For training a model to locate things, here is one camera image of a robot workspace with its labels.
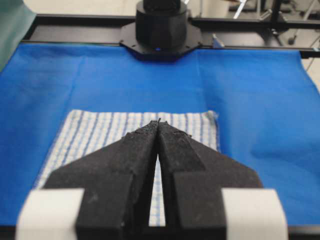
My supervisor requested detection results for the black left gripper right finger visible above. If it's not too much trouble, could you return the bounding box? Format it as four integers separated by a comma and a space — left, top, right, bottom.
156, 120, 289, 240

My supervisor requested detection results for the black aluminium frame rail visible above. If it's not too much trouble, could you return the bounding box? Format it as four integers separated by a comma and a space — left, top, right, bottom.
22, 13, 320, 59

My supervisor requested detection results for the green backdrop sheet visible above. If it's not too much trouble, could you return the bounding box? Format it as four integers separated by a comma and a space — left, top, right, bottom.
0, 0, 36, 70

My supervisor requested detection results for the white blue striped towel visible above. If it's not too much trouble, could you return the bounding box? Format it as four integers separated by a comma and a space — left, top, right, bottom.
33, 109, 221, 228

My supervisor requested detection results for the blue table cloth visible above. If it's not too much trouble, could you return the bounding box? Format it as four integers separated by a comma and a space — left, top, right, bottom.
0, 43, 320, 226

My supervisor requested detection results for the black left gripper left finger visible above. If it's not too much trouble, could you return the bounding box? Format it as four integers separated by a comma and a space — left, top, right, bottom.
15, 119, 161, 240

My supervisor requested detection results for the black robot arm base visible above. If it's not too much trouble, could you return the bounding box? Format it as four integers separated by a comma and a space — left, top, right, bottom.
119, 0, 203, 61

